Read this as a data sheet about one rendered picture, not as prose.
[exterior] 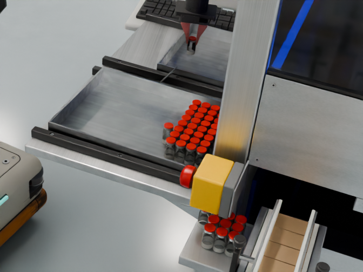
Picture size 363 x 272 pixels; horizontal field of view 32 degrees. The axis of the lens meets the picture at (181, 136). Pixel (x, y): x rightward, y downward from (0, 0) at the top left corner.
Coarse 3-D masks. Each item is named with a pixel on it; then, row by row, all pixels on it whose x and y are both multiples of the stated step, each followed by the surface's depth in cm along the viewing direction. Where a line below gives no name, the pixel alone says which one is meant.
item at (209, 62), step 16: (192, 32) 179; (208, 32) 178; (224, 32) 176; (176, 48) 169; (208, 48) 173; (224, 48) 174; (160, 64) 158; (176, 64) 165; (192, 64) 166; (208, 64) 166; (224, 64) 167; (208, 80) 155; (224, 80) 161
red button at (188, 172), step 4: (184, 168) 111; (188, 168) 111; (192, 168) 111; (196, 168) 113; (184, 172) 111; (188, 172) 111; (192, 172) 111; (180, 176) 111; (184, 176) 111; (188, 176) 110; (192, 176) 111; (180, 180) 111; (184, 180) 111; (188, 180) 110; (192, 180) 112; (180, 184) 112; (184, 184) 111; (188, 184) 111
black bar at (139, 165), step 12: (36, 132) 134; (48, 132) 134; (60, 144) 133; (72, 144) 132; (84, 144) 132; (96, 156) 132; (108, 156) 130; (120, 156) 130; (132, 168) 130; (144, 168) 129; (156, 168) 128; (168, 168) 128; (168, 180) 128
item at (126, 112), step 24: (120, 72) 153; (96, 96) 150; (120, 96) 151; (144, 96) 152; (168, 96) 152; (192, 96) 149; (72, 120) 141; (96, 120) 142; (120, 120) 143; (144, 120) 144; (168, 120) 145; (96, 144) 133; (120, 144) 131; (144, 144) 137
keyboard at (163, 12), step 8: (152, 0) 206; (160, 0) 207; (168, 0) 207; (144, 8) 201; (152, 8) 202; (160, 8) 202; (168, 8) 203; (136, 16) 199; (144, 16) 199; (168, 16) 198; (176, 16) 198; (216, 16) 202; (224, 16) 202; (232, 16) 203; (208, 24) 197; (216, 24) 197; (224, 24) 197; (232, 24) 198
